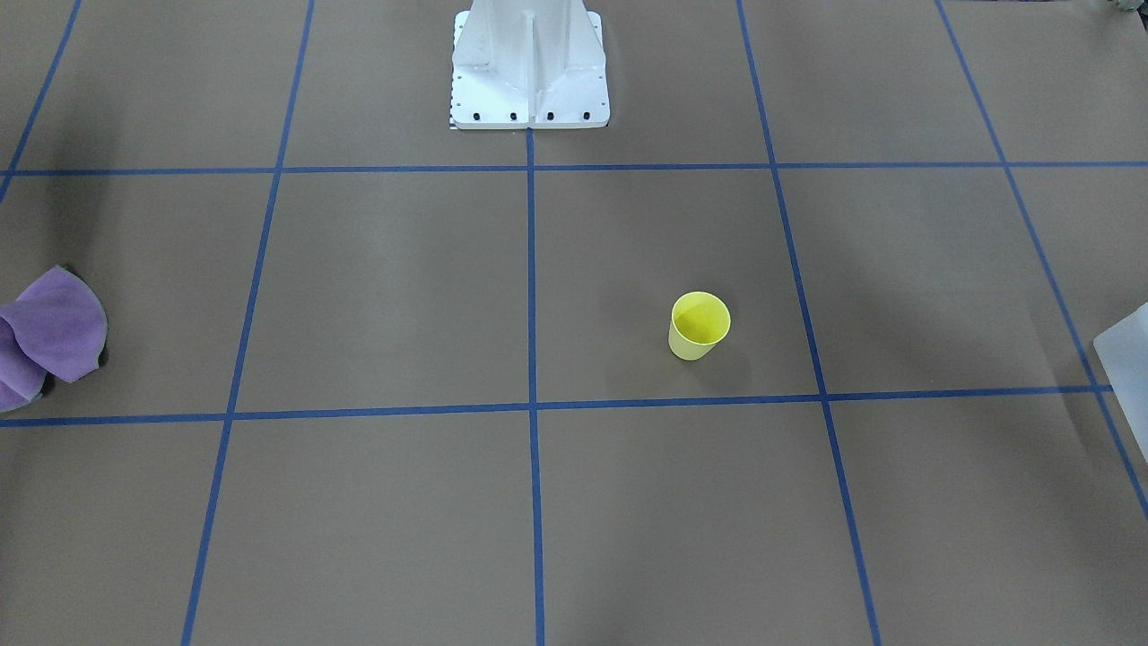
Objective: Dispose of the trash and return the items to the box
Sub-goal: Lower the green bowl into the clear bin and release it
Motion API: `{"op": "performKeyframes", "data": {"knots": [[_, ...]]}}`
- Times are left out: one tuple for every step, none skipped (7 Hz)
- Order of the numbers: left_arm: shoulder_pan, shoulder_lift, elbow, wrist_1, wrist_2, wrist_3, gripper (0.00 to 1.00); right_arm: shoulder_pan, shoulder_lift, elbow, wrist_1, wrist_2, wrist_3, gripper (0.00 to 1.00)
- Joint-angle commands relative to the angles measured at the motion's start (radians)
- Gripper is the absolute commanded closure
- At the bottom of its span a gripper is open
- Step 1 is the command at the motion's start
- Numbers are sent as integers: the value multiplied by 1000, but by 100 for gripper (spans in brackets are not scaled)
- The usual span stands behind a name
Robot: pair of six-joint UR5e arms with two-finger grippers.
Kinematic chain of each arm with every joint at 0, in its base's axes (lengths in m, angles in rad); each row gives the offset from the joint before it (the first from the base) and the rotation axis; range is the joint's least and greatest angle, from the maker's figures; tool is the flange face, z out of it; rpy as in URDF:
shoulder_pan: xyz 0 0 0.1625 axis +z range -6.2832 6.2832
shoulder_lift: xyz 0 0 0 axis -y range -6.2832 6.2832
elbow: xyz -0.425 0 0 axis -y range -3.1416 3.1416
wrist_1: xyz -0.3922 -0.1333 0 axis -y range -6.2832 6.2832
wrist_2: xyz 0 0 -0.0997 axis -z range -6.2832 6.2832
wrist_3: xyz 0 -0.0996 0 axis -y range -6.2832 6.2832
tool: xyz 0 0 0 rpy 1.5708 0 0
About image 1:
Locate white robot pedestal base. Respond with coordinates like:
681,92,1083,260
448,1,611,130

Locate clear plastic storage box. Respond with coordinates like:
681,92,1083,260
1093,305,1147,457

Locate yellow plastic cup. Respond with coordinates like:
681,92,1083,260
668,291,734,361

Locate purple microfiber cloth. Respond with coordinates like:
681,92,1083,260
1,266,109,413

